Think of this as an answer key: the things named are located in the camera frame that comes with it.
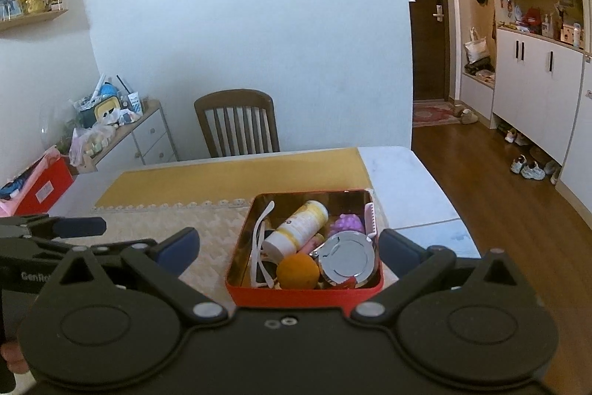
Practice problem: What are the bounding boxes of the pink comb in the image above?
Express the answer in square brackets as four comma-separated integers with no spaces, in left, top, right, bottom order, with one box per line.
[364,201,377,238]

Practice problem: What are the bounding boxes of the round silver compact mirror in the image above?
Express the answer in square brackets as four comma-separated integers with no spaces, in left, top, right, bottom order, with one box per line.
[310,231,377,288]

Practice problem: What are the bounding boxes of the purple grape toy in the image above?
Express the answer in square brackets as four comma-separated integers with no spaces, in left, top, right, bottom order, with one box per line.
[328,214,365,237]

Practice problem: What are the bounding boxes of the white sunglasses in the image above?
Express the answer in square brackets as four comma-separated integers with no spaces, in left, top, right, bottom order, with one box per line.
[249,201,275,289]

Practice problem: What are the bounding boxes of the red metal tin box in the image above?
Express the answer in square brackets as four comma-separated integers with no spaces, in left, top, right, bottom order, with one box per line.
[225,190,384,312]

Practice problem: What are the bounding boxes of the pink tube toy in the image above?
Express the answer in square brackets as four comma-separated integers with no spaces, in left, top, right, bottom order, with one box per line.
[300,232,325,255]

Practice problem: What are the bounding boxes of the orange fruit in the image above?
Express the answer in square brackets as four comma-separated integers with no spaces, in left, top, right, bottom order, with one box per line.
[276,252,320,290]

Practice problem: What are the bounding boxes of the white yellow lotion bottle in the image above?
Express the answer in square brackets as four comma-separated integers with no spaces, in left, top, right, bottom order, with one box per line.
[261,201,329,264]

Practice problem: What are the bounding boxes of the person's hand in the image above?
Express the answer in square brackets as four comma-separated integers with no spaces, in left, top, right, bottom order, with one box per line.
[1,340,29,375]

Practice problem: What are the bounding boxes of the red storage box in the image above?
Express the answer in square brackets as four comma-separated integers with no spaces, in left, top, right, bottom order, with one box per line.
[1,157,73,218]

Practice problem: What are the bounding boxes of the cream lace tablecloth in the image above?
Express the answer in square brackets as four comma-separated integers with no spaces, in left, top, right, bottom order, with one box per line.
[68,201,397,312]

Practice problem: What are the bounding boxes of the yellow table runner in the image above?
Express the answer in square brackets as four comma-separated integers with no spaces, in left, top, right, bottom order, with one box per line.
[94,148,372,210]

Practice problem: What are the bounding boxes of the plastic bag of items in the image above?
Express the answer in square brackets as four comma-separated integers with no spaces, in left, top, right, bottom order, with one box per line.
[68,122,117,167]

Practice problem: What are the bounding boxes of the white side cabinet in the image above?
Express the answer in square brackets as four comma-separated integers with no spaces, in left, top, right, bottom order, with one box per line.
[75,99,178,173]

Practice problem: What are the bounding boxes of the teal yellow organizer box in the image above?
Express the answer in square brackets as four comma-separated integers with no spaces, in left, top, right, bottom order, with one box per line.
[78,96,120,128]

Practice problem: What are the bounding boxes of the brown wooden chair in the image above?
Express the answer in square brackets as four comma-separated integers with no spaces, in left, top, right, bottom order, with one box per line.
[194,89,280,157]

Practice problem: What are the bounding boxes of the white sneakers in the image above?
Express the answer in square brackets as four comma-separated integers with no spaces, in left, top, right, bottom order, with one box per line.
[510,154,546,180]

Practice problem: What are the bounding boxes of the red door mat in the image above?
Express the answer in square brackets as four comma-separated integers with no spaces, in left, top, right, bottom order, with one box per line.
[413,100,461,128]

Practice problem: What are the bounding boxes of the white tote bag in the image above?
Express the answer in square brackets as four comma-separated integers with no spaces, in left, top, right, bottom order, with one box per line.
[464,27,490,64]

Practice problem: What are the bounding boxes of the dark brown door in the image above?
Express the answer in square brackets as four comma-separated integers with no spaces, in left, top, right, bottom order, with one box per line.
[409,0,450,101]

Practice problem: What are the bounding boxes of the wooden wall shelf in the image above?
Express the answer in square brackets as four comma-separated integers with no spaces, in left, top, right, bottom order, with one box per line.
[0,9,68,32]

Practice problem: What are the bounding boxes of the white wall cabinet unit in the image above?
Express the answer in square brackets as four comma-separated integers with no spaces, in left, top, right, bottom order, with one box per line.
[482,0,591,220]

